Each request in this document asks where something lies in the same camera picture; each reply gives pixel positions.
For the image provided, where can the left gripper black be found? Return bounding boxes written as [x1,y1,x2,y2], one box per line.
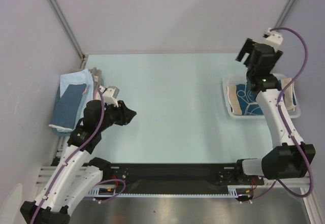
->
[97,99,136,131]

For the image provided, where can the teal beige Doraemon towel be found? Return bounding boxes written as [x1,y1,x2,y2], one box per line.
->
[226,78,298,117]

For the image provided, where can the dark blue towel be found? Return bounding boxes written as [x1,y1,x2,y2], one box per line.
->
[49,83,86,132]

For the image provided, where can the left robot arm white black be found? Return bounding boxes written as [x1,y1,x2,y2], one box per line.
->
[20,100,137,223]

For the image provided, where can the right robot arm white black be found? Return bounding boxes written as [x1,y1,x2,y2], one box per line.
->
[234,39,315,184]

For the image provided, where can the grey pink folded towel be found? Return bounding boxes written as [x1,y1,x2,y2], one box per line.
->
[89,67,104,100]

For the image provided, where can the white plastic mesh basket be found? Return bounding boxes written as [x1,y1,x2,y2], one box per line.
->
[222,75,301,119]

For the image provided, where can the translucent teal tray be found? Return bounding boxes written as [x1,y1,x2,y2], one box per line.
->
[52,78,104,137]

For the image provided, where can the light blue folded towel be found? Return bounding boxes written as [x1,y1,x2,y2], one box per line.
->
[59,69,94,133]

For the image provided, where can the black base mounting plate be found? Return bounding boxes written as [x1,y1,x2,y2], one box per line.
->
[103,163,264,189]

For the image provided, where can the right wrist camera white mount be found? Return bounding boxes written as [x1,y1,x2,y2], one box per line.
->
[263,28,283,51]

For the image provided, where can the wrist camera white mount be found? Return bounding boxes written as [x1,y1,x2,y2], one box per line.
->
[263,28,283,51]
[100,86,120,107]

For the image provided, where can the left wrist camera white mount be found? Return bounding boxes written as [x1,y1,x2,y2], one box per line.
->
[100,86,120,107]

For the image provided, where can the right corner aluminium post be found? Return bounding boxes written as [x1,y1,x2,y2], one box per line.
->
[275,0,297,27]

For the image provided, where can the corner aluminium post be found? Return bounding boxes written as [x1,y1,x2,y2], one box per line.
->
[275,0,297,27]
[47,0,85,61]

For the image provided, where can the aluminium extrusion rail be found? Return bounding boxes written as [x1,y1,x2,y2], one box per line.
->
[36,166,310,188]

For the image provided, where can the left corner aluminium post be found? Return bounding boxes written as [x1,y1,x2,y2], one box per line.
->
[47,0,85,61]

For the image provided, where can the white slotted cable duct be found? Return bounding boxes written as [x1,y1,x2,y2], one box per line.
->
[86,185,253,199]

